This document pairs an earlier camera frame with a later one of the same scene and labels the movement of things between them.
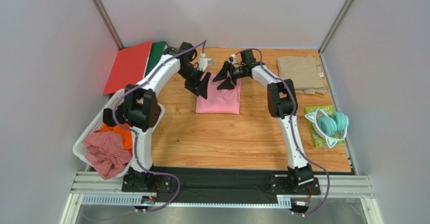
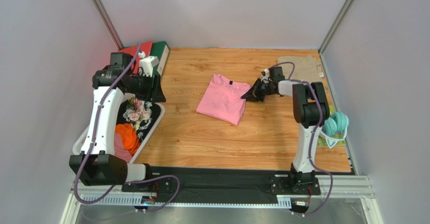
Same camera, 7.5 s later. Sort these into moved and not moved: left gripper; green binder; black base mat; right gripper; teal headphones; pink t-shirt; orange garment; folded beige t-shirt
Moved: left gripper; pink t-shirt; right gripper
Not moved: orange garment; green binder; folded beige t-shirt; black base mat; teal headphones
